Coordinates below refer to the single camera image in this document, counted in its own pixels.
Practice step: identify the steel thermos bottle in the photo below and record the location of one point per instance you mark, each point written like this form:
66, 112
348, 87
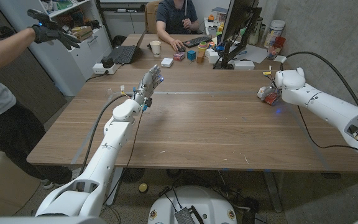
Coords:
256, 32

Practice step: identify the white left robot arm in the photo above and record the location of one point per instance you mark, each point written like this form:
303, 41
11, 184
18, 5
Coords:
113, 137

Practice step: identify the black computer mouse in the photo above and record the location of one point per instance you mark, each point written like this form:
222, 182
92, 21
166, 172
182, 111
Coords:
182, 49

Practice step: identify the small white box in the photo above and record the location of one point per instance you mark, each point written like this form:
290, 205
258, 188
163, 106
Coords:
167, 62

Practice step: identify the cardboard box with print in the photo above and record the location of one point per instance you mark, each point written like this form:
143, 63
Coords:
81, 32

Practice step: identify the red patterned box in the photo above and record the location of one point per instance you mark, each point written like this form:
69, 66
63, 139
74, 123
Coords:
179, 56

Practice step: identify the white low sideboard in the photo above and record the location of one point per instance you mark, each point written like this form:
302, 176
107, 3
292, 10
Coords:
126, 23

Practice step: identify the wooden block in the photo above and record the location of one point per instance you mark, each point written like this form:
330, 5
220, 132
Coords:
200, 57

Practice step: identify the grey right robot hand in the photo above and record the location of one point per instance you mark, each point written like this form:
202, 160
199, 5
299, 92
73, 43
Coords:
267, 91

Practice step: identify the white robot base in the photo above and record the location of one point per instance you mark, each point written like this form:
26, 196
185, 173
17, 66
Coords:
204, 202

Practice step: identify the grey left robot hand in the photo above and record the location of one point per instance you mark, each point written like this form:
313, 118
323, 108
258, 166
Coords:
146, 86

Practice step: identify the red cup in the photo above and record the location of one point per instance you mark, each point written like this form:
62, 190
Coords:
280, 42

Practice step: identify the black glove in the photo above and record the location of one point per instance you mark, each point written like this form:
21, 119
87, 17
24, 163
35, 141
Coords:
47, 32

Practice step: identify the black power adapter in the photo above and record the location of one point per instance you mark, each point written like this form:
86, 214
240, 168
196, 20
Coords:
107, 62

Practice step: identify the colourful stacking cup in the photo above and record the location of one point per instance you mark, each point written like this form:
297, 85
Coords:
202, 45

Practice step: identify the flat white box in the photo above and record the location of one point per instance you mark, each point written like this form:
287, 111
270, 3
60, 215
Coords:
243, 65

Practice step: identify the black monitor on stand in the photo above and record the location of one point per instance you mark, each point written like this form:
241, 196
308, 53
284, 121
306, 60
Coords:
236, 18

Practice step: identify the paper cup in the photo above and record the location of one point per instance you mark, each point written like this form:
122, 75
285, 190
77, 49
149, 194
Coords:
155, 49

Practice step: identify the grey table leg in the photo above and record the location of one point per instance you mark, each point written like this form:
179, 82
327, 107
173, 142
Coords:
115, 183
272, 189

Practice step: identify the black laptop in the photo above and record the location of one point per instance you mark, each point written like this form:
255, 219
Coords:
123, 54

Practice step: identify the blue cube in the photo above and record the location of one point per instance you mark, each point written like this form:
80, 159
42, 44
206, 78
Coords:
191, 55

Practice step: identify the seated person in dark shirt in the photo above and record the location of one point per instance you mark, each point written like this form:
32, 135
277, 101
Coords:
176, 15

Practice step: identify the clear plastic cup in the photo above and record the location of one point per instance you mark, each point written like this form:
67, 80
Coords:
272, 53

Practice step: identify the white cube box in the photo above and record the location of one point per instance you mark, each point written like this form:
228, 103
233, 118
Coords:
213, 57

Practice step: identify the black keyboard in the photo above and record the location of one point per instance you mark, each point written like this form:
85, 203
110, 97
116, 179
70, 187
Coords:
196, 41

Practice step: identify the white canister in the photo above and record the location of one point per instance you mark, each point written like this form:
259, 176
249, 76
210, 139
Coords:
275, 29

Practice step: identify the white paper sheet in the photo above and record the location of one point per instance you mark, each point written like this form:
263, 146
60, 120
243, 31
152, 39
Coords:
253, 53

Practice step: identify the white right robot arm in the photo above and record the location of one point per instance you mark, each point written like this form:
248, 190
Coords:
322, 105

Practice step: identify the white power strip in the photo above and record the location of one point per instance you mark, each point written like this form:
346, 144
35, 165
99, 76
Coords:
99, 69

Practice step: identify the white shelf cabinet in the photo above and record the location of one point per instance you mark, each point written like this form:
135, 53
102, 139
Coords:
85, 56

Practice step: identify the brown chair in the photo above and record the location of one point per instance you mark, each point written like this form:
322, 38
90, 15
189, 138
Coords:
151, 15

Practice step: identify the yellow ball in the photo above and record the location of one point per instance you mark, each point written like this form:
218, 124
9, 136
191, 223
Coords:
143, 188

